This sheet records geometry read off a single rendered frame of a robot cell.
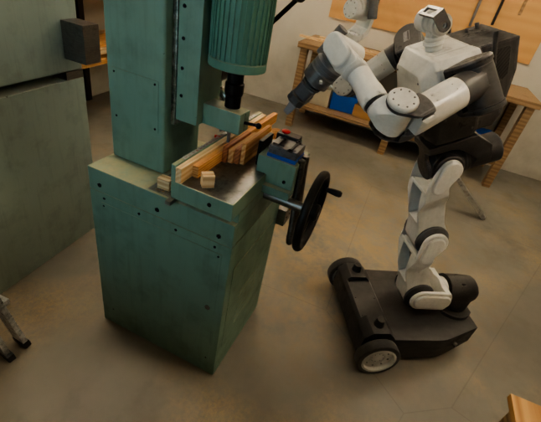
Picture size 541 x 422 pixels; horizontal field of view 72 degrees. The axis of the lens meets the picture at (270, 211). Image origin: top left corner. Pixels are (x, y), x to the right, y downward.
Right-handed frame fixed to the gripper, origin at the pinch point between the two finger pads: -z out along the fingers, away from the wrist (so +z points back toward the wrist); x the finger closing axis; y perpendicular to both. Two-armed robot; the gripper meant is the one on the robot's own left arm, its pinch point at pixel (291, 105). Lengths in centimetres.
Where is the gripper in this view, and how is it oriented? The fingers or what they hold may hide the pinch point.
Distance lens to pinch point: 125.1
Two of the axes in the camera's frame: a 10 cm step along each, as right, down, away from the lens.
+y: -7.0, -7.1, -0.7
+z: 6.0, -5.2, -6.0
